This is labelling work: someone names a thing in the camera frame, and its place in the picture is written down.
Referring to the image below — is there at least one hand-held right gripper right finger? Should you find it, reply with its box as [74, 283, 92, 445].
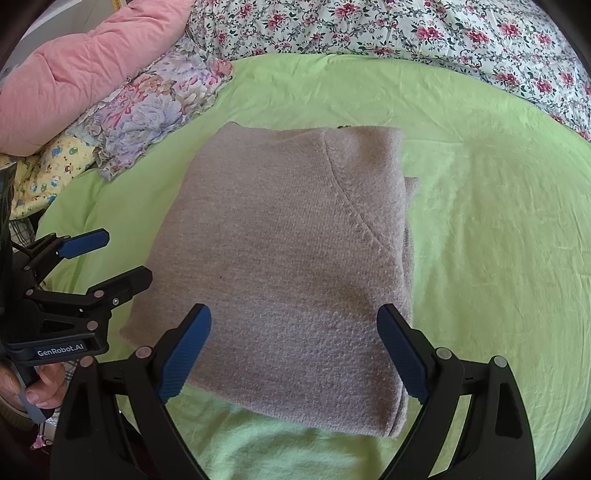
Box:
[376, 303, 536, 480]

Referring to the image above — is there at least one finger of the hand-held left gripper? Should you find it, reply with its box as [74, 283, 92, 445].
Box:
[18, 229, 110, 280]
[28, 265, 153, 333]

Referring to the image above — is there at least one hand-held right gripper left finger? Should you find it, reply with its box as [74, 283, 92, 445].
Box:
[48, 303, 213, 480]

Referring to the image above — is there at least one beige knit sweater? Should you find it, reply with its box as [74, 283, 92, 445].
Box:
[119, 121, 422, 439]

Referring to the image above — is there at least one person's left hand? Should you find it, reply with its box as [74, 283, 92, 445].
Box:
[0, 362, 70, 414]

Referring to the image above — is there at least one plaid cloth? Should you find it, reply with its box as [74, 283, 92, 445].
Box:
[9, 217, 44, 252]

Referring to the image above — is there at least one yellow printed cloth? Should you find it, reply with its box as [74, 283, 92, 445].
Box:
[9, 134, 100, 220]

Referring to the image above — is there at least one green bed sheet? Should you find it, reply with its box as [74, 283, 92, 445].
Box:
[34, 53, 591, 480]

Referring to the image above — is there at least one purple floral pillow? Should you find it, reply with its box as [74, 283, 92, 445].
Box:
[65, 37, 236, 182]

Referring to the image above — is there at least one pink padded pillow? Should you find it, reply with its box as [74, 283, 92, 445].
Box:
[0, 0, 195, 158]

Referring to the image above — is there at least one white floral quilt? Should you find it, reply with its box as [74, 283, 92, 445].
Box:
[187, 0, 591, 141]

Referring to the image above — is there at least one blue-grey strap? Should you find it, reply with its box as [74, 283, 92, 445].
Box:
[14, 364, 54, 423]

